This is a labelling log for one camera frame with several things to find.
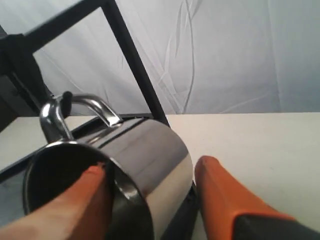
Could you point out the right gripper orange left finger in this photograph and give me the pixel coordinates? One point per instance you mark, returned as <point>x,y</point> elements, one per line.
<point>82,212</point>

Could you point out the black metal rack frame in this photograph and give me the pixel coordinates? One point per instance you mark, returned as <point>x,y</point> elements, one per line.
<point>84,59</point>

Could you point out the shiny steel mug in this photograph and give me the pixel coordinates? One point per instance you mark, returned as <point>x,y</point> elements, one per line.
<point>148,167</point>

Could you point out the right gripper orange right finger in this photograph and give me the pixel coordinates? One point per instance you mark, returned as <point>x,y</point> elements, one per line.
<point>231,212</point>

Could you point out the white backdrop cloth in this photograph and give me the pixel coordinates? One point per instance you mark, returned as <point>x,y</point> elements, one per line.
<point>229,56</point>

